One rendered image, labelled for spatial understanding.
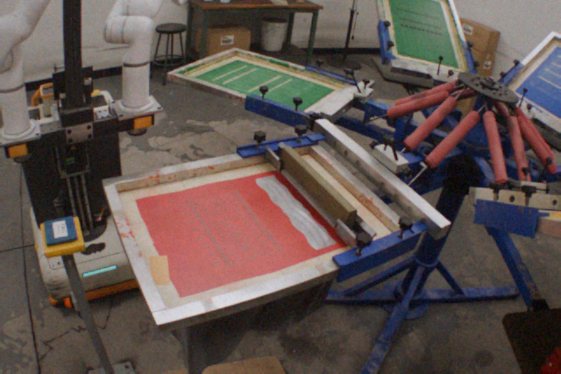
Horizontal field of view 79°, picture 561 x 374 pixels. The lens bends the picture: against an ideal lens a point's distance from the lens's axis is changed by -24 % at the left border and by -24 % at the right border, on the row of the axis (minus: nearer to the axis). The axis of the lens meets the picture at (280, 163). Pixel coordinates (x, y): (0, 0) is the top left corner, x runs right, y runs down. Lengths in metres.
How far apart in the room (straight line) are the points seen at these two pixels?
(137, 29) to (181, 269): 0.72
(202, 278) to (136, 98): 0.63
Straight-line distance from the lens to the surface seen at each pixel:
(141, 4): 1.41
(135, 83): 1.39
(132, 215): 1.26
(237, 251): 1.15
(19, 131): 1.38
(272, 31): 5.05
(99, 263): 2.09
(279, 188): 1.38
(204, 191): 1.35
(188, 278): 1.07
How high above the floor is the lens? 1.75
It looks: 32 degrees down
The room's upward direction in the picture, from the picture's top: 8 degrees clockwise
